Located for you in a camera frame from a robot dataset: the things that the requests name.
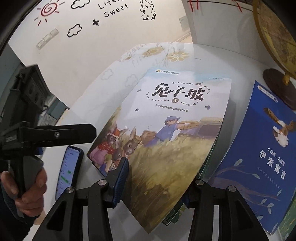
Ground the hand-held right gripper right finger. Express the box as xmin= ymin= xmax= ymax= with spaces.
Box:
xmin=183 ymin=178 xmax=270 ymax=241

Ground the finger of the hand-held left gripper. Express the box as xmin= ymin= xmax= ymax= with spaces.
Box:
xmin=21 ymin=123 xmax=97 ymax=149

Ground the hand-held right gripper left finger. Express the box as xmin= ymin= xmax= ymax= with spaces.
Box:
xmin=32 ymin=157 xmax=129 ymax=241

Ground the blue eagle cover book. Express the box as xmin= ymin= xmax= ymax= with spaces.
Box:
xmin=209 ymin=80 xmax=296 ymax=235

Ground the rabbit cover picture book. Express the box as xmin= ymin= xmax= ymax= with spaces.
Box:
xmin=87 ymin=69 xmax=232 ymax=234

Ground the person's left hand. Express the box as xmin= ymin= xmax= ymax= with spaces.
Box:
xmin=1 ymin=165 xmax=48 ymax=219

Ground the green edged paperback book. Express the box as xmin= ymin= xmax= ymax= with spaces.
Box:
xmin=161 ymin=130 xmax=223 ymax=227

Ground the black smartphone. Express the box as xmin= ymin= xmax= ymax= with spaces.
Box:
xmin=55 ymin=145 xmax=84 ymax=201

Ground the pale green cover book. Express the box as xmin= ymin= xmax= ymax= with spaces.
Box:
xmin=276 ymin=205 xmax=296 ymax=241

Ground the antique yellow globe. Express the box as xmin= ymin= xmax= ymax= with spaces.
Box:
xmin=252 ymin=0 xmax=296 ymax=110

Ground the black cloud wall sticker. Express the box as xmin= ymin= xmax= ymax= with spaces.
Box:
xmin=70 ymin=0 xmax=90 ymax=9
xmin=67 ymin=25 xmax=82 ymax=38

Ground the black lettering wall sticker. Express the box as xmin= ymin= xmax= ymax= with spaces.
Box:
xmin=97 ymin=0 xmax=129 ymax=18

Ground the bear swing wall sticker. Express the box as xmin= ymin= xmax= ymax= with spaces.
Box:
xmin=138 ymin=0 xmax=157 ymax=21

